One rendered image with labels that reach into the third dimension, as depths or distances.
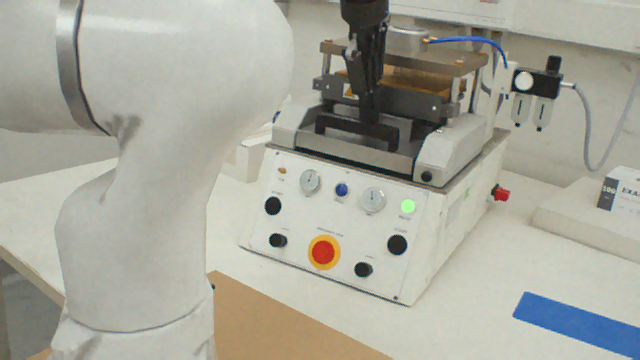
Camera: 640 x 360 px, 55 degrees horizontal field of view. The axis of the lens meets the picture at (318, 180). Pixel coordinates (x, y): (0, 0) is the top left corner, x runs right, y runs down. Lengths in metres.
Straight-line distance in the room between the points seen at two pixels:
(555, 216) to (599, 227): 0.09
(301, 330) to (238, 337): 0.07
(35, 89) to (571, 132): 1.42
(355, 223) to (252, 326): 0.37
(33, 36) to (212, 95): 0.12
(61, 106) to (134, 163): 0.06
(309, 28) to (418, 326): 1.33
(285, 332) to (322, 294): 0.31
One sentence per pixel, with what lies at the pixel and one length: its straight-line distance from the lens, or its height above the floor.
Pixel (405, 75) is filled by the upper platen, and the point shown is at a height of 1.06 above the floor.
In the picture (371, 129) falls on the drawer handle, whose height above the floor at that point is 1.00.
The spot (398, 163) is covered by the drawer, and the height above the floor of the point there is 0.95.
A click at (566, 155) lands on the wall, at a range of 1.69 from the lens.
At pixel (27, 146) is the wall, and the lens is 2.44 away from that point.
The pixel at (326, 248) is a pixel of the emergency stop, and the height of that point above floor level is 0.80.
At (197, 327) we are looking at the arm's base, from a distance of 0.50.
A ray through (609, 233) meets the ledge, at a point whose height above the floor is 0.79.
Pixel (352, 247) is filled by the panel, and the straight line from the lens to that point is 1.04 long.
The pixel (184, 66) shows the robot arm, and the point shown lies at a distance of 0.39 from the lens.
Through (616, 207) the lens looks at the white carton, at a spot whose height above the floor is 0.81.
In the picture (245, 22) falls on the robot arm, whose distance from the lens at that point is 0.40.
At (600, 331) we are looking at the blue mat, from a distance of 1.09.
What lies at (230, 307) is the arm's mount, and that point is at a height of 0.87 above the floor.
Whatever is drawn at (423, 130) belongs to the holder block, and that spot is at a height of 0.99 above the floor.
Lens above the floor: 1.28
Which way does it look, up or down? 21 degrees down
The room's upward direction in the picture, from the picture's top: 5 degrees clockwise
